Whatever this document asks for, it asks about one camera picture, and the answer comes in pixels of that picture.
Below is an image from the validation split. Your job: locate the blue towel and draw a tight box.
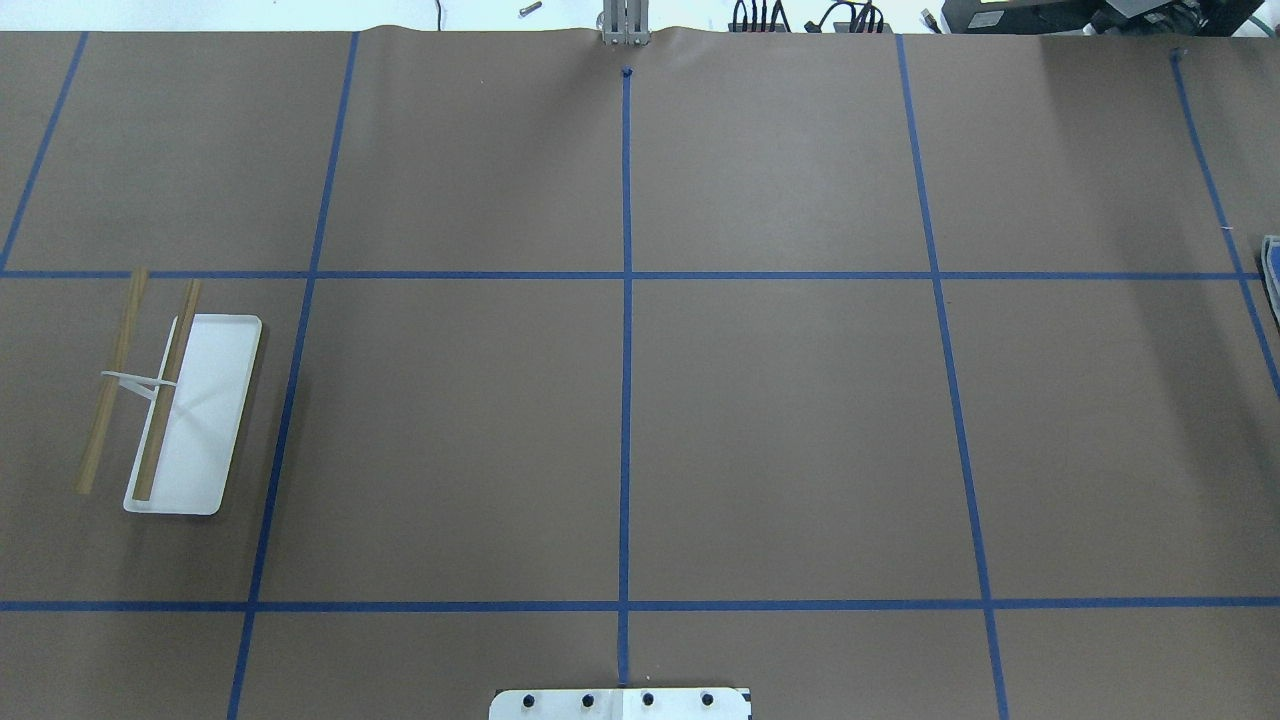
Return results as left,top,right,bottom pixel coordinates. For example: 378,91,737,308
1260,234,1280,324

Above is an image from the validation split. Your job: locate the black usb hub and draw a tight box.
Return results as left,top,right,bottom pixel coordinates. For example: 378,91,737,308
805,1,892,35
727,0,791,33

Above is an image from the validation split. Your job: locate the aluminium frame post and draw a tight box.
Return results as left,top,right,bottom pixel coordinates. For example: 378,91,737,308
599,0,652,47

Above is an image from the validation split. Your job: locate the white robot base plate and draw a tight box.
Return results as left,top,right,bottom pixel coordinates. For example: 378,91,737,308
488,687,753,719

